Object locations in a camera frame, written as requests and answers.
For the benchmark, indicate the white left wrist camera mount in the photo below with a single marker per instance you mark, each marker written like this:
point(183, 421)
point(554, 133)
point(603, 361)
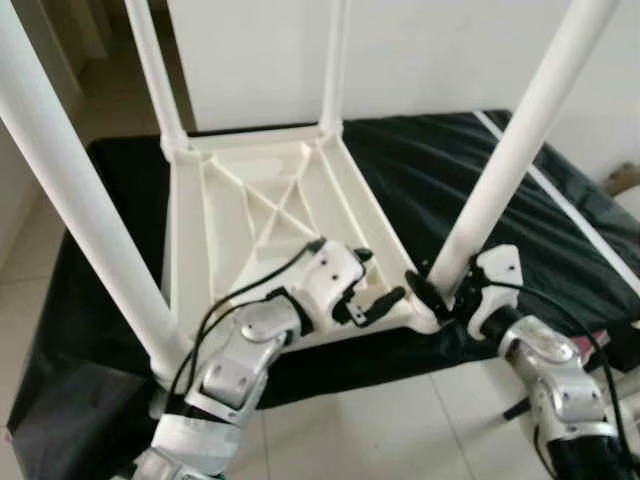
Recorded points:
point(330, 280)

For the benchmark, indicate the small brown object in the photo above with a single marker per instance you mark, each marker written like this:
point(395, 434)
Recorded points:
point(622, 178)

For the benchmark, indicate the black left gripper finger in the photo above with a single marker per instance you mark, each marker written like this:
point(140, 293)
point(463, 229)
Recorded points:
point(363, 255)
point(382, 305)

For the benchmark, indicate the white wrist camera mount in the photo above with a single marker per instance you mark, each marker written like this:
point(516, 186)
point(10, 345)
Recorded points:
point(495, 280)
point(330, 280)

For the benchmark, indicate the white rounded object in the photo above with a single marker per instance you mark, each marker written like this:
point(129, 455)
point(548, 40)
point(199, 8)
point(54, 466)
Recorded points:
point(630, 205)

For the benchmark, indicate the black table cloth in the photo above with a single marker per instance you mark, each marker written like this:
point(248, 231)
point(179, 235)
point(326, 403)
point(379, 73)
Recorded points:
point(450, 180)

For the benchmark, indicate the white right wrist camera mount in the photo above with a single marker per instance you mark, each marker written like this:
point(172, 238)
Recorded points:
point(495, 280)

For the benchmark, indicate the pink soft item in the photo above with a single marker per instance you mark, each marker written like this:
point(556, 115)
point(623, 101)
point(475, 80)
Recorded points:
point(600, 340)

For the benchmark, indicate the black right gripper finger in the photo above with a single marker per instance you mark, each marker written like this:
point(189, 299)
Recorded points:
point(425, 292)

